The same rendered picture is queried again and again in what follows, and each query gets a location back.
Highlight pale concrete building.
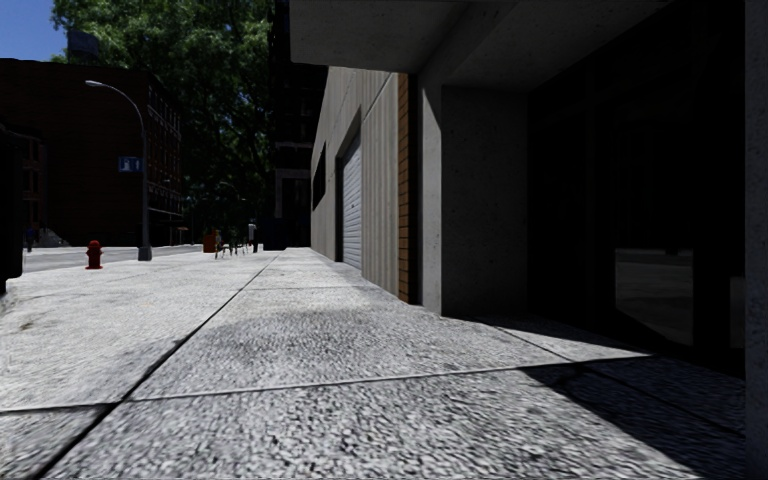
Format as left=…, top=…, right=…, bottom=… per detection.
left=289, top=0, right=768, bottom=480

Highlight dark building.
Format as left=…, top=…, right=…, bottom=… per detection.
left=263, top=0, right=329, bottom=251

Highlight trees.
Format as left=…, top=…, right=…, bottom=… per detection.
left=50, top=0, right=276, bottom=244

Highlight grey street lamp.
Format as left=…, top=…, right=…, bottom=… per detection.
left=84, top=79, right=154, bottom=262

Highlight red brick building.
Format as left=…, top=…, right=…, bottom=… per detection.
left=0, top=29, right=184, bottom=248

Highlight black bus shelter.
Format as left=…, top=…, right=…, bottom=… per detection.
left=0, top=122, right=46, bottom=296

